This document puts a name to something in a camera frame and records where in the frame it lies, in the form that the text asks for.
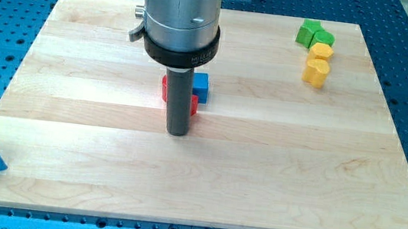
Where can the silver robot arm cylinder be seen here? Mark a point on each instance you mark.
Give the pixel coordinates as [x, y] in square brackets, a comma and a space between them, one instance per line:
[179, 33]

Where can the blue cube block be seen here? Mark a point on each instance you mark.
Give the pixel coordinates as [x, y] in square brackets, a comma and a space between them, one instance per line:
[200, 86]

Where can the yellow heart block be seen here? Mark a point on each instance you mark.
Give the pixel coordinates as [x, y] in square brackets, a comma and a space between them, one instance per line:
[316, 72]

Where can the red block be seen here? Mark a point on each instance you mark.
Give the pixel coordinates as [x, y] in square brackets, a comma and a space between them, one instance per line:
[195, 97]

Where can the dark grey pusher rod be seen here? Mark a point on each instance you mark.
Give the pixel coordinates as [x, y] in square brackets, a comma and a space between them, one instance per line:
[179, 92]

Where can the light wooden board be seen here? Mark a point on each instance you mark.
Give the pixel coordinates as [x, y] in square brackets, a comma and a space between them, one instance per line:
[82, 129]

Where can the green star block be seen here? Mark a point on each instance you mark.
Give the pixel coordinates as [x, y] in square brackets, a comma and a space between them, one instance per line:
[307, 31]

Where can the yellow hexagon block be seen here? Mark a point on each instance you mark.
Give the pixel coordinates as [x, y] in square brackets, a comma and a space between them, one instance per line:
[320, 51]

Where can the green round block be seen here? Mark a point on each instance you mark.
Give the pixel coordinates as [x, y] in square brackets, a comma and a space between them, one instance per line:
[324, 37]

